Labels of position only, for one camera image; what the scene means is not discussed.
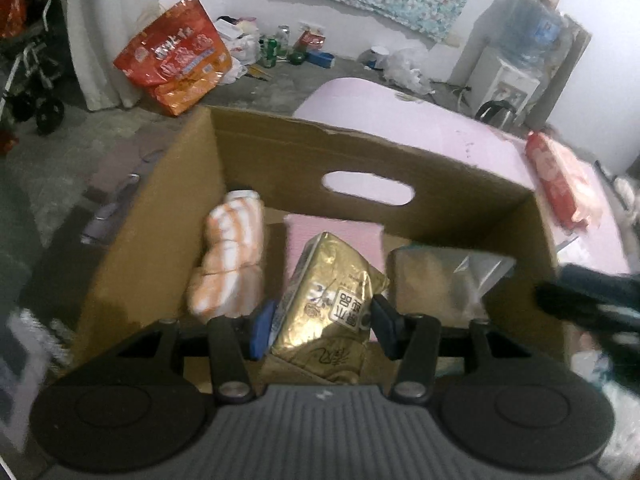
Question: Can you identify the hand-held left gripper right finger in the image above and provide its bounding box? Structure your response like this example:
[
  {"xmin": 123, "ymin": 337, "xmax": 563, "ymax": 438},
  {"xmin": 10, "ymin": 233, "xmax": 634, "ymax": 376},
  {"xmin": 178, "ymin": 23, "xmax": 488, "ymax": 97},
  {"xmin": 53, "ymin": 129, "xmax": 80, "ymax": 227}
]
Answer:
[{"xmin": 370, "ymin": 294, "xmax": 532, "ymax": 407}]

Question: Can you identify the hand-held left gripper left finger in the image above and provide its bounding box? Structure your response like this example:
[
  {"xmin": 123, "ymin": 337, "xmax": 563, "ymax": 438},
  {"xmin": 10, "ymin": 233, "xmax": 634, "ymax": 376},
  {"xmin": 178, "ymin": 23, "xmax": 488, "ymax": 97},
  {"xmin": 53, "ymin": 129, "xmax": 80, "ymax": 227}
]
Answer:
[{"xmin": 107, "ymin": 300, "xmax": 278, "ymax": 406}]

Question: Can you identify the grey printed appliance box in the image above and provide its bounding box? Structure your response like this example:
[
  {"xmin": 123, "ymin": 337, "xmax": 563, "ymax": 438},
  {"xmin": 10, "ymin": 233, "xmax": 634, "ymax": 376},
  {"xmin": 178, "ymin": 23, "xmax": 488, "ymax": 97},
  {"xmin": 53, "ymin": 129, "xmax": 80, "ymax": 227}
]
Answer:
[{"xmin": 80, "ymin": 145, "xmax": 166, "ymax": 246}]

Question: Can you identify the white curtain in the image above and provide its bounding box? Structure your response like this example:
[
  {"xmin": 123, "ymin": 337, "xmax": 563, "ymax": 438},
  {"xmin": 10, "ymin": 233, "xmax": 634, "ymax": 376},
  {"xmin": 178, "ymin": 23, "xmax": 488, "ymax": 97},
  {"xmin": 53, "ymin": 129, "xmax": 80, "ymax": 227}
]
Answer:
[{"xmin": 57, "ymin": 0, "xmax": 161, "ymax": 111}]

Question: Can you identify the gold tissue pack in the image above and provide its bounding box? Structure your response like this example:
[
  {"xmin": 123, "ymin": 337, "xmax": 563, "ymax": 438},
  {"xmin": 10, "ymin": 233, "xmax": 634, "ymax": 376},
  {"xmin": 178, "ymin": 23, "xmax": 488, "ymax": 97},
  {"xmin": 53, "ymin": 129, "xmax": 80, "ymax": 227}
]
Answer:
[{"xmin": 260, "ymin": 232, "xmax": 391, "ymax": 386}]

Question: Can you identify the orange striped towel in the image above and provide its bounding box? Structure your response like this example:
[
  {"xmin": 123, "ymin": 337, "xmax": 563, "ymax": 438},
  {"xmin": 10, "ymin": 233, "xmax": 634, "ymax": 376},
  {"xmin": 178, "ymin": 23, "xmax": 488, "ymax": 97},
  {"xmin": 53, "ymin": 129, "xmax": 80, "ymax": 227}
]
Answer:
[{"xmin": 187, "ymin": 190, "xmax": 266, "ymax": 323}]

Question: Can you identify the clear plastic bag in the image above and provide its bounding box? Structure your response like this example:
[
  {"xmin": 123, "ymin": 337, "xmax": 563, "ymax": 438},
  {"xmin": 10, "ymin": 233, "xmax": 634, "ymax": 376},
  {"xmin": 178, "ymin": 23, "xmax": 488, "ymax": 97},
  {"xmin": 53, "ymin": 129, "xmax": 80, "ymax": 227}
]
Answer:
[{"xmin": 387, "ymin": 245, "xmax": 516, "ymax": 322}]

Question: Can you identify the black wheelchair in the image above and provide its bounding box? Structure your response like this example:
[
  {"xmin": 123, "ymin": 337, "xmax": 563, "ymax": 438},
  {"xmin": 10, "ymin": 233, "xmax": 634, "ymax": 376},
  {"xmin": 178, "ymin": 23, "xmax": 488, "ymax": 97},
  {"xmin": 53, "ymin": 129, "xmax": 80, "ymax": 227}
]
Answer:
[{"xmin": 0, "ymin": 0, "xmax": 68, "ymax": 136}]

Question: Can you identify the orange hanging bag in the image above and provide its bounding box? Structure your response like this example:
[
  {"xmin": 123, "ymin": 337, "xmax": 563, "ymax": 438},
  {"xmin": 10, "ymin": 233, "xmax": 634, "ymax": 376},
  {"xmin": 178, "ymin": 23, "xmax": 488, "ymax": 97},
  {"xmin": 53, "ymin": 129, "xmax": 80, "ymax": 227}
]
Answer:
[{"xmin": 0, "ymin": 0, "xmax": 28, "ymax": 38}]

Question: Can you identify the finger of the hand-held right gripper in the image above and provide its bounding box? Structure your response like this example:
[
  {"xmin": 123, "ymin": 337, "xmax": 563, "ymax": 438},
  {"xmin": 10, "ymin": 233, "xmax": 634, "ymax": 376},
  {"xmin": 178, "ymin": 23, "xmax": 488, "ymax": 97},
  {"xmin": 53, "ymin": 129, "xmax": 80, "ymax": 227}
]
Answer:
[{"xmin": 534, "ymin": 264, "xmax": 640, "ymax": 341}]

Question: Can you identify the white plastic bag with items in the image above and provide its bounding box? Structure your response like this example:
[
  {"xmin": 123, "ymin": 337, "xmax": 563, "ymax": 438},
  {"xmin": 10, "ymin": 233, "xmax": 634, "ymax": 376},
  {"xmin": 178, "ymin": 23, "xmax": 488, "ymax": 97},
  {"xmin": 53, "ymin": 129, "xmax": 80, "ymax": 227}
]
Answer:
[{"xmin": 215, "ymin": 15, "xmax": 261, "ymax": 68}]

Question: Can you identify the white bowl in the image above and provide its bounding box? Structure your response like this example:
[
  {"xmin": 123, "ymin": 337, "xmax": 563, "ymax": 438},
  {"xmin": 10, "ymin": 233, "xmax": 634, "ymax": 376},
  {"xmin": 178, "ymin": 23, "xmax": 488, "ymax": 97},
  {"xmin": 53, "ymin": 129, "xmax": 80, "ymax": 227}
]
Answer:
[{"xmin": 360, "ymin": 46, "xmax": 393, "ymax": 68}]

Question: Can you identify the brown cardboard box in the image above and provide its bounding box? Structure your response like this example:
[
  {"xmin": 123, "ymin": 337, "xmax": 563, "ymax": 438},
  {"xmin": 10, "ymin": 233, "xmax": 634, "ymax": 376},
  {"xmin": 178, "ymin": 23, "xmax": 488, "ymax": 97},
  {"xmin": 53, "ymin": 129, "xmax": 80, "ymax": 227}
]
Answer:
[{"xmin": 70, "ymin": 105, "xmax": 566, "ymax": 396}]

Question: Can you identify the pink table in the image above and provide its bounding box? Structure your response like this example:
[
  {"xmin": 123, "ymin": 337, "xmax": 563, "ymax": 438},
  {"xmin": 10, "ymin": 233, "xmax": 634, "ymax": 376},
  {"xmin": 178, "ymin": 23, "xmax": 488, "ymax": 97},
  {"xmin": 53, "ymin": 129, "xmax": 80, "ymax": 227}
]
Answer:
[{"xmin": 292, "ymin": 77, "xmax": 631, "ymax": 276}]

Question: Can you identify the crumpled white plastic bag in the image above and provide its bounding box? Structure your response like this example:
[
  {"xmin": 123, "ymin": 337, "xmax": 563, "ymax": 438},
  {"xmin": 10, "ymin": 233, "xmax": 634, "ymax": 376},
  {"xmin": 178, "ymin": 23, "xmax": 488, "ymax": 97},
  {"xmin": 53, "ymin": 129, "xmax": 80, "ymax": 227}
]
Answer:
[{"xmin": 382, "ymin": 47, "xmax": 436, "ymax": 93}]

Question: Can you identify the white water dispenser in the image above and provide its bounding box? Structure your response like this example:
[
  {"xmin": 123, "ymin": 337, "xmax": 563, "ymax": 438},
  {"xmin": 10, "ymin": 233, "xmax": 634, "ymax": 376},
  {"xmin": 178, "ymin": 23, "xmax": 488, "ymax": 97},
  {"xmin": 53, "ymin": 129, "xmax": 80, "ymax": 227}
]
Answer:
[{"xmin": 470, "ymin": 52, "xmax": 543, "ymax": 121}]

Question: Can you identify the red and pink packet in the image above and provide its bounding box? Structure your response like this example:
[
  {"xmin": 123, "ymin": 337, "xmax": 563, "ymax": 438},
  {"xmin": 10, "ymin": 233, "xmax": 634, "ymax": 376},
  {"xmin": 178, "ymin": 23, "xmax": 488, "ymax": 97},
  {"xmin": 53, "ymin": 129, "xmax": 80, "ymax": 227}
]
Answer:
[{"xmin": 525, "ymin": 131, "xmax": 608, "ymax": 231}]

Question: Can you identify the large orange-red printed bag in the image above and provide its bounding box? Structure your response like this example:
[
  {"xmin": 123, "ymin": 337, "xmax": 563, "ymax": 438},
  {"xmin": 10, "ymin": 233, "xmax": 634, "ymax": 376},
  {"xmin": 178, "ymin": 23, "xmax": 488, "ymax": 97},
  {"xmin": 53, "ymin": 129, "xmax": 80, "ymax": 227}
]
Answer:
[{"xmin": 113, "ymin": 0, "xmax": 233, "ymax": 118}]

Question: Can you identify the small red box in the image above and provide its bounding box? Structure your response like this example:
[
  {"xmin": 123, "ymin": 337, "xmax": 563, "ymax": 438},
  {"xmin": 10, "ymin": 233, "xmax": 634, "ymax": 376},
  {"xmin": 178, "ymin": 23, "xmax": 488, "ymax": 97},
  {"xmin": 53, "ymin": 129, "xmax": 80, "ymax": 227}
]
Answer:
[{"xmin": 299, "ymin": 30, "xmax": 326, "ymax": 53}]

